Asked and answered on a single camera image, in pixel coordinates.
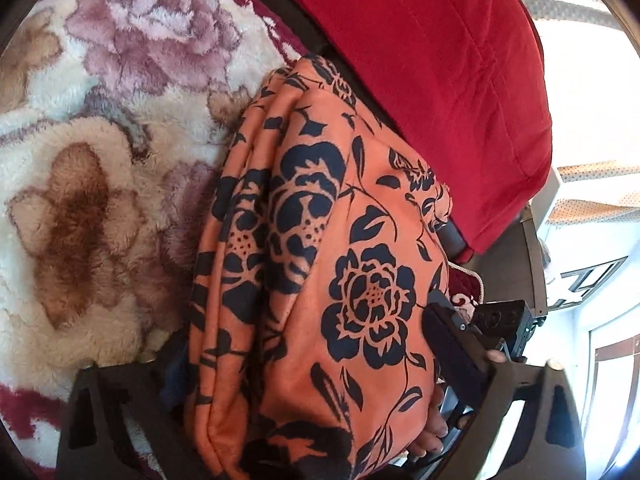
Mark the dark framed window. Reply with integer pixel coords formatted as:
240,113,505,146
547,255,630,311

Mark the orange floral garment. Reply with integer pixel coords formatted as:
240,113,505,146
182,54,453,480

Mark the red blanket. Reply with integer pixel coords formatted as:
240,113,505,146
245,0,553,256

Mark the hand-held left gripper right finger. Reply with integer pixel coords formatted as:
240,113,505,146
422,291,588,480

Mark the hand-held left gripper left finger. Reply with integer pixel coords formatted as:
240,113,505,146
55,340,211,480

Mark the plush floral blanket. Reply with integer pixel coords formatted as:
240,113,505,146
0,0,483,476

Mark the person's right hand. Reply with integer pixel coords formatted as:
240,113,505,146
407,385,453,461

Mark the dotted beige curtain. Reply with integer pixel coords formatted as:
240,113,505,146
500,0,640,226

